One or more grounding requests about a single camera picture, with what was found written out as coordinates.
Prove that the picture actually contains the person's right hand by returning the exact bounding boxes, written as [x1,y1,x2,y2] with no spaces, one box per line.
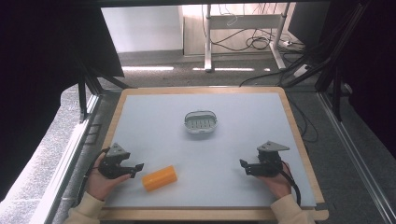
[257,161,293,200]

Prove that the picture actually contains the person's left hand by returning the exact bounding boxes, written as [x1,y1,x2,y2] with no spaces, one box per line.
[86,152,133,202]

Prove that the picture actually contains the aluminium rail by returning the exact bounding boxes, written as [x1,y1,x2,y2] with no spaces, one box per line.
[316,91,396,224]
[28,92,102,224]

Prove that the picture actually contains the grey soap dish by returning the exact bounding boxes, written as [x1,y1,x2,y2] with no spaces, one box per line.
[183,109,219,135]

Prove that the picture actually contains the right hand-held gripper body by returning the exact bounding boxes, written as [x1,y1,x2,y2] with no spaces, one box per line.
[245,140,290,178]

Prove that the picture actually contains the thin black floor cable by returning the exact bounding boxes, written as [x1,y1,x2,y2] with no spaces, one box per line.
[287,92,319,145]

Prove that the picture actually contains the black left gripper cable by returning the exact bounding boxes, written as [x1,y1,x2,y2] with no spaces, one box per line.
[74,147,111,207]

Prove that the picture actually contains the white desk frame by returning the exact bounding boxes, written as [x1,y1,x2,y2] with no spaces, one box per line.
[203,3,292,73]

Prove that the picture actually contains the orange sponge block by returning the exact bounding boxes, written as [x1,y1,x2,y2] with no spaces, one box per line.
[141,164,178,193]

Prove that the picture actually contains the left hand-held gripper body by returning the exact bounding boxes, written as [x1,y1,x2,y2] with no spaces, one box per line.
[97,142,138,180]

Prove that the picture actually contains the tangle of black floor cables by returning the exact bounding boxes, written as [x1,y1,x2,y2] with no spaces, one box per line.
[210,27,306,54]

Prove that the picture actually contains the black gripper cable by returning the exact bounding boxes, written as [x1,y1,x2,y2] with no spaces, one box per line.
[279,161,303,207]
[74,147,111,207]

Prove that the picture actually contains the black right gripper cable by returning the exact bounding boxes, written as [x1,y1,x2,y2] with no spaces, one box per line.
[279,161,303,207]

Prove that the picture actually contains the black curtain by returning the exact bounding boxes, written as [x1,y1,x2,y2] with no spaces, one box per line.
[320,0,396,158]
[0,0,126,203]

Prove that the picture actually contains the white power strip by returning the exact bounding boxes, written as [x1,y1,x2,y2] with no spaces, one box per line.
[292,63,313,78]

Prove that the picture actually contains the black metal stand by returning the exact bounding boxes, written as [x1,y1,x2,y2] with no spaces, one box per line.
[281,3,372,123]
[77,57,133,123]

